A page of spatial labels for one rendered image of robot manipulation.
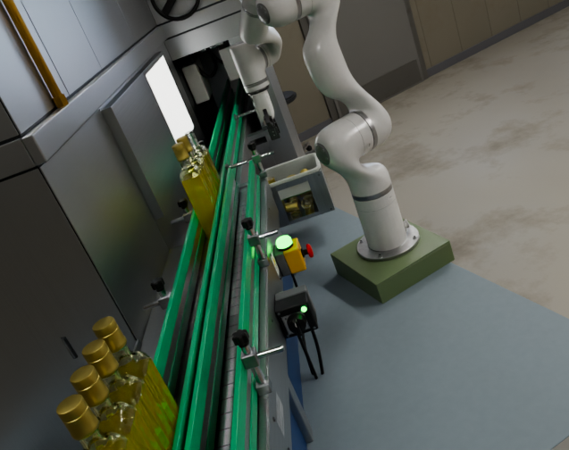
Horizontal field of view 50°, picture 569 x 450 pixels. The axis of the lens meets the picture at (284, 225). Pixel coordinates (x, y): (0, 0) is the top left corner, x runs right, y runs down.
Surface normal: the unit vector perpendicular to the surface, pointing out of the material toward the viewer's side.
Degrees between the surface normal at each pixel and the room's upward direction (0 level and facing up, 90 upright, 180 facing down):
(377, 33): 90
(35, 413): 90
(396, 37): 90
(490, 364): 0
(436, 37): 90
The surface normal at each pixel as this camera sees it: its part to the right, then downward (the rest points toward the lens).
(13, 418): 0.03, 0.43
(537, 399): -0.34, -0.85
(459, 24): 0.41, 0.25
